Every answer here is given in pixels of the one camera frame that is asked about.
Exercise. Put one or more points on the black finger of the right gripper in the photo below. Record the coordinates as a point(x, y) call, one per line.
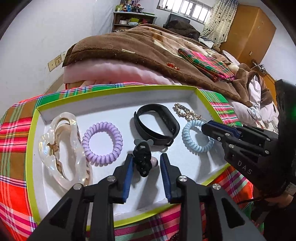
point(221, 139)
point(215, 129)

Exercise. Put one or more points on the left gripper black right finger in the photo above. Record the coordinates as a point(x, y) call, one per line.
point(206, 212)

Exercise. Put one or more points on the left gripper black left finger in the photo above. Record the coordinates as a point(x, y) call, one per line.
point(86, 212)

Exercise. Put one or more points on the gold rhinestone hair clip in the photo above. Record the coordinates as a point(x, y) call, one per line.
point(186, 113)

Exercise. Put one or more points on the black smart wristband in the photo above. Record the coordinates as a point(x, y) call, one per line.
point(156, 122)

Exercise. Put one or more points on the clear pearly hair claw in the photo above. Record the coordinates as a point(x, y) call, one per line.
point(61, 152)

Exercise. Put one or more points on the black hair tie grey bead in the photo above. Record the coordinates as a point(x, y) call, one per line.
point(142, 156)

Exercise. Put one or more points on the person's right hand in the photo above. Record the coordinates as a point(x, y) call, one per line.
point(282, 201)

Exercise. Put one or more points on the white floral quilt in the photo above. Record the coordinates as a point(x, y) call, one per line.
point(263, 112)

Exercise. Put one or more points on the folded plaid cloth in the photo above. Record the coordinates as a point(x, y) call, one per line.
point(209, 66)

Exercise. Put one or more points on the red green plaid cloth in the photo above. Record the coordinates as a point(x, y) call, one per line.
point(16, 211)

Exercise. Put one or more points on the yellow-green shallow cardboard box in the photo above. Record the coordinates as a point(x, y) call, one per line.
point(146, 195)

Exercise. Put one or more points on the small red hair clip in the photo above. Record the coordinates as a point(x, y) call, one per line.
point(172, 65)

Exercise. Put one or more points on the wooden wardrobe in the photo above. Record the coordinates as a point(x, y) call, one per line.
point(249, 37)

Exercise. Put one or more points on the spotted cream curtain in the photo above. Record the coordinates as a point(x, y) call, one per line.
point(217, 27)

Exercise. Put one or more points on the dark clothes pile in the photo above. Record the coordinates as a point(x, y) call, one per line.
point(183, 29)

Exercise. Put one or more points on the brown fleece blanket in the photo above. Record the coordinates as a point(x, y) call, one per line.
point(152, 46)

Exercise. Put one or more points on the window with bars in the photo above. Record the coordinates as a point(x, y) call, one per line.
point(195, 10)

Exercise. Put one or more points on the pink bed sheet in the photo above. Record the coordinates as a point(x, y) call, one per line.
point(100, 71)

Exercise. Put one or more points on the dark wooden shelf unit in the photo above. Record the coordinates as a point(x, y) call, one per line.
point(123, 20)

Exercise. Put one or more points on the purple flower branches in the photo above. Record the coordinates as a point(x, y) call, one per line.
point(135, 5)

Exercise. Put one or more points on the wall socket plates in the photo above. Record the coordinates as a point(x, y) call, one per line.
point(54, 63)

